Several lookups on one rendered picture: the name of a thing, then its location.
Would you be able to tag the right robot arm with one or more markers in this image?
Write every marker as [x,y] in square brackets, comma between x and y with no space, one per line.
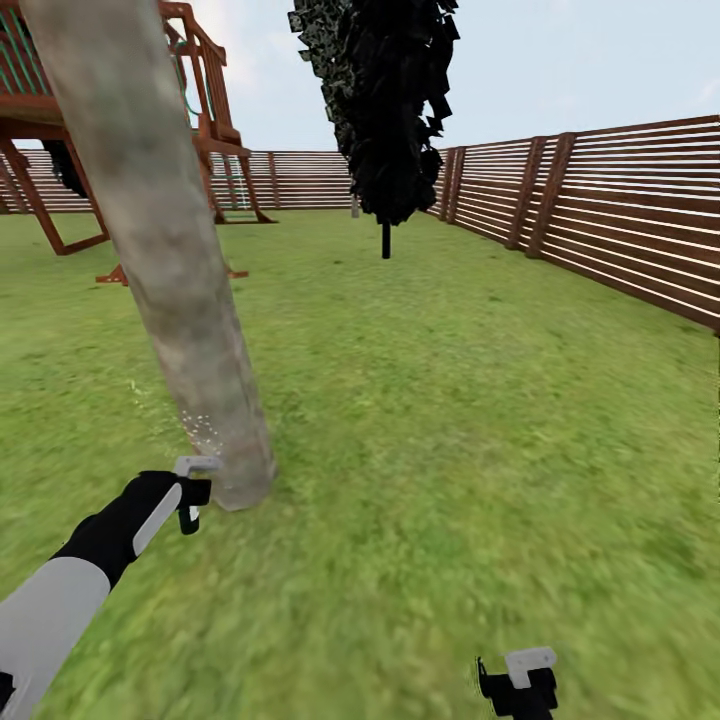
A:
[528,693]

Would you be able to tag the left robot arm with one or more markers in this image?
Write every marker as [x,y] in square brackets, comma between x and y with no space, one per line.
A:
[42,620]

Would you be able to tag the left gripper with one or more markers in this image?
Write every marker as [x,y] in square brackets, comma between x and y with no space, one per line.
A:
[196,491]

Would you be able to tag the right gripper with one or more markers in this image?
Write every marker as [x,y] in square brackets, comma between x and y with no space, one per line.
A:
[516,702]

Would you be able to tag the pesticide atomizer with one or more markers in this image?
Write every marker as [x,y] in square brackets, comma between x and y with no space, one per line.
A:
[188,519]

